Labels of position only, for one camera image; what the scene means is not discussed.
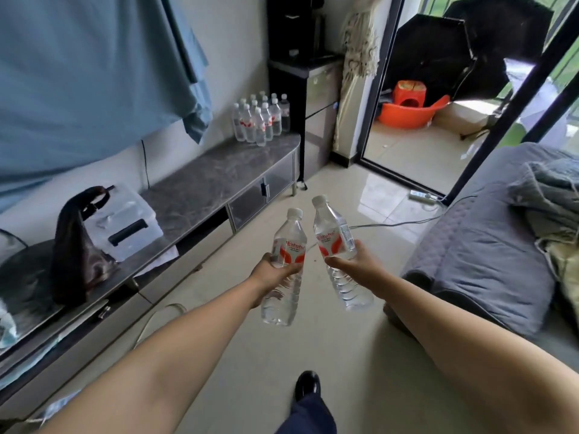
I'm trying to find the person's right hand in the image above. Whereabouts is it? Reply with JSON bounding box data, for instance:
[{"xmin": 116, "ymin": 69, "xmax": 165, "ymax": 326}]
[{"xmin": 324, "ymin": 240, "xmax": 395, "ymax": 300}]

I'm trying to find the person's left hand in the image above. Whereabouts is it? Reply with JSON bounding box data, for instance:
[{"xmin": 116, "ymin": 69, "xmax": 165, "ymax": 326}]
[{"xmin": 248, "ymin": 252, "xmax": 305, "ymax": 309}]

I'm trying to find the clear water bottle red label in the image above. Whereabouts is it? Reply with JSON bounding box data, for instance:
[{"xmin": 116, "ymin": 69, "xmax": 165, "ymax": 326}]
[
  {"xmin": 261, "ymin": 208, "xmax": 308, "ymax": 327},
  {"xmin": 312, "ymin": 195, "xmax": 375, "ymax": 311}
]

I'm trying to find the person's left forearm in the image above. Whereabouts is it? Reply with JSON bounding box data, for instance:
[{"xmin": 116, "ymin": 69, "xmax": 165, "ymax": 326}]
[{"xmin": 38, "ymin": 272, "xmax": 268, "ymax": 434}]

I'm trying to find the person's right forearm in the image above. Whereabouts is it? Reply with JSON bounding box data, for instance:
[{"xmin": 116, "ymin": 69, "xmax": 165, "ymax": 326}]
[{"xmin": 379, "ymin": 272, "xmax": 579, "ymax": 434}]

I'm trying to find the black leather shoe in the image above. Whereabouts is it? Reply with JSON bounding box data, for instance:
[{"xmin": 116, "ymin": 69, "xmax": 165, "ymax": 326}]
[{"xmin": 294, "ymin": 370, "xmax": 322, "ymax": 403}]

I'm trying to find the grey marble-top TV cabinet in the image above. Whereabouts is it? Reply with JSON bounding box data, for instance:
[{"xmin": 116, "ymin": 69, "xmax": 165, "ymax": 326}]
[{"xmin": 0, "ymin": 133, "xmax": 302, "ymax": 434}]

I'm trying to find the grey quilted sofa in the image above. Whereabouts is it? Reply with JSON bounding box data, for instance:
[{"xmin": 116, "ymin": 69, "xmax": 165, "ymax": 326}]
[{"xmin": 384, "ymin": 142, "xmax": 579, "ymax": 358}]

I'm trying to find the navy trouser leg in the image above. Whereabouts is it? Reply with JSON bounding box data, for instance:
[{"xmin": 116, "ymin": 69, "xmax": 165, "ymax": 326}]
[{"xmin": 274, "ymin": 392, "xmax": 338, "ymax": 434}]

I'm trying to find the grey metal cabinet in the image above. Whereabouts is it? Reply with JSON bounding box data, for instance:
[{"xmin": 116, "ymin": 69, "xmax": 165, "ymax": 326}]
[{"xmin": 268, "ymin": 54, "xmax": 345, "ymax": 182}]

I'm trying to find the group of standing water bottles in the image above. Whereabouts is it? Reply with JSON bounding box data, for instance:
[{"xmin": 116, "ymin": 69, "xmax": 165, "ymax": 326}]
[{"xmin": 231, "ymin": 90, "xmax": 291, "ymax": 148}]

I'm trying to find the orange plastic basin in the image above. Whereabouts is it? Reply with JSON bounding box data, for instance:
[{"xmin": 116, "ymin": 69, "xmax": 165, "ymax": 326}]
[{"xmin": 377, "ymin": 94, "xmax": 452, "ymax": 131}]

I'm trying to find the orange plastic stool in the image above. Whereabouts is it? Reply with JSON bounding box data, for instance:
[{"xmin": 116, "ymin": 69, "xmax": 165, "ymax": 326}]
[{"xmin": 391, "ymin": 80, "xmax": 427, "ymax": 108}]

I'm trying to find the cardboard box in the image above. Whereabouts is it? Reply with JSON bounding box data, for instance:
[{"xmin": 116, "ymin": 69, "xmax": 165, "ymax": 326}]
[{"xmin": 432, "ymin": 101, "xmax": 499, "ymax": 136}]

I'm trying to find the beige tied curtain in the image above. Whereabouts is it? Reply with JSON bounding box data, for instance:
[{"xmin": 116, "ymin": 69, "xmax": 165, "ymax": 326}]
[{"xmin": 332, "ymin": 0, "xmax": 385, "ymax": 152}]

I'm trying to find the brown leather handbag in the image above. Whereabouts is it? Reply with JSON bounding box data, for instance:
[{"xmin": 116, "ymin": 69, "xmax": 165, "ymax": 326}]
[{"xmin": 50, "ymin": 185, "xmax": 119, "ymax": 306}]

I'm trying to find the grey folded blanket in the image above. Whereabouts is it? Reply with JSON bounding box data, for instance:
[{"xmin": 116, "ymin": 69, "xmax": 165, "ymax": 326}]
[{"xmin": 508, "ymin": 157, "xmax": 579, "ymax": 241}]

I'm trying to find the pale yellow cloth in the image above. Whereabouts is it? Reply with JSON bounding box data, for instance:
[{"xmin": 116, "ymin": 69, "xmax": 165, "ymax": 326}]
[{"xmin": 536, "ymin": 229, "xmax": 579, "ymax": 331}]

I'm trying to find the black open umbrella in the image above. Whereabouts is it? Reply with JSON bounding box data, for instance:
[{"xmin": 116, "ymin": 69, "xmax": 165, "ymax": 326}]
[
  {"xmin": 443, "ymin": 0, "xmax": 555, "ymax": 103},
  {"xmin": 384, "ymin": 14, "xmax": 476, "ymax": 105}
]

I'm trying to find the black tall appliance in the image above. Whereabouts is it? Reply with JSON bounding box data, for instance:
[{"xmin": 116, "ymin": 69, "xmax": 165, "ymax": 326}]
[{"xmin": 266, "ymin": 0, "xmax": 327, "ymax": 64}]

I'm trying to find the blue hanging cloth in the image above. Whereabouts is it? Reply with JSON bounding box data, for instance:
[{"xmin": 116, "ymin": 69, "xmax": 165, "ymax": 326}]
[{"xmin": 0, "ymin": 0, "xmax": 214, "ymax": 214}]

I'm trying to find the grey power cable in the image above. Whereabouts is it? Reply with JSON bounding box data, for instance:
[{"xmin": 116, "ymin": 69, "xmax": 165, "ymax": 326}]
[{"xmin": 348, "ymin": 194, "xmax": 479, "ymax": 231}]

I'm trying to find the white cable loop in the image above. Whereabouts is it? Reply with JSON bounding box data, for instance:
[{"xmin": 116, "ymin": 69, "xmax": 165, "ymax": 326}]
[{"xmin": 133, "ymin": 303, "xmax": 187, "ymax": 351}]

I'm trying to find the white plastic box black handle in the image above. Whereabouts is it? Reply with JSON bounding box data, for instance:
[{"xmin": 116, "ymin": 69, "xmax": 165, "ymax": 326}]
[{"xmin": 83, "ymin": 183, "xmax": 164, "ymax": 263}]

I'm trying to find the black wall cable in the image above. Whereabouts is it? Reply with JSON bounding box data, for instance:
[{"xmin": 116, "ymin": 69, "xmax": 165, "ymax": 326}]
[{"xmin": 141, "ymin": 139, "xmax": 151, "ymax": 190}]

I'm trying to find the black sliding door frame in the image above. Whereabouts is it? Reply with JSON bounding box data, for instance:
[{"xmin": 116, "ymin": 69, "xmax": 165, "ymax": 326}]
[{"xmin": 357, "ymin": 0, "xmax": 579, "ymax": 207}]

